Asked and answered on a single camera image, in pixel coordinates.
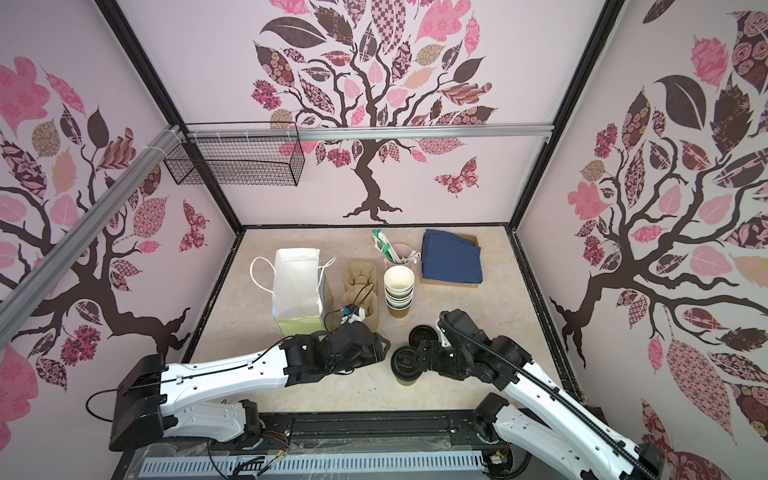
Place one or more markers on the brown cardboard napkin box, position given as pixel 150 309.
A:
pixel 468 240

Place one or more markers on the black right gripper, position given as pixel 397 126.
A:
pixel 421 354

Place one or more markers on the aluminium rail back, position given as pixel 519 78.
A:
pixel 372 133

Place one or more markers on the white green paper cup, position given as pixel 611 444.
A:
pixel 407 379

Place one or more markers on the aluminium rail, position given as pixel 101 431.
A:
pixel 372 133
pixel 24 299

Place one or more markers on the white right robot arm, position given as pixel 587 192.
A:
pixel 528 409

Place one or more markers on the green wrapped stirrers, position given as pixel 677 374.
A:
pixel 381 243

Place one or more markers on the black wire basket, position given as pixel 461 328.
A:
pixel 258 153

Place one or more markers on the black cup lid stack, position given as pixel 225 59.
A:
pixel 422 333

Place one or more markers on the white slotted cable duct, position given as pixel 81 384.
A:
pixel 311 465

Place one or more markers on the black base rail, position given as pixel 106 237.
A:
pixel 351 432

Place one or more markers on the stacked paper cups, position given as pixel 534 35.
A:
pixel 399 288

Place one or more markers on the pink bucket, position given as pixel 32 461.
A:
pixel 389 264

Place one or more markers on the aluminium rail left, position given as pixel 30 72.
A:
pixel 24 299

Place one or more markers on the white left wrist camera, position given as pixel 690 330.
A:
pixel 353 313

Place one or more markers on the blue napkin stack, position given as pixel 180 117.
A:
pixel 451 255

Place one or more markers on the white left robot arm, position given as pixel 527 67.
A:
pixel 159 400

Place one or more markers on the white paper takeout bag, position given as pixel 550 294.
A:
pixel 299 295

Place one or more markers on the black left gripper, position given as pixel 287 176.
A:
pixel 375 350

